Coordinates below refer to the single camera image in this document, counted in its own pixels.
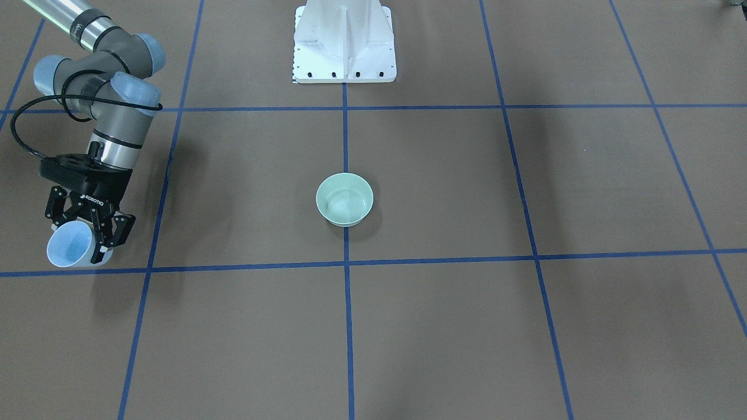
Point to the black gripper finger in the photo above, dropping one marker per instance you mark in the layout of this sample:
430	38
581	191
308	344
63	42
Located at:
56	206

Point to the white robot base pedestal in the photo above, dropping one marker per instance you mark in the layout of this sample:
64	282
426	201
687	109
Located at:
344	42

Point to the green bowl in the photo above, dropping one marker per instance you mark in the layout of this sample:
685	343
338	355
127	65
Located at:
344	199

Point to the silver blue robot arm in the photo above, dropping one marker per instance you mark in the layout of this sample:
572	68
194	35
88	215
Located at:
110	88

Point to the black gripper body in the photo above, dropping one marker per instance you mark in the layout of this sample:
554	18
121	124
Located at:
104	189

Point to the light blue plastic cup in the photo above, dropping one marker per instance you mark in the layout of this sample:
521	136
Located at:
73	244

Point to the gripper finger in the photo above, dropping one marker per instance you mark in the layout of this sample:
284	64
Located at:
111	228

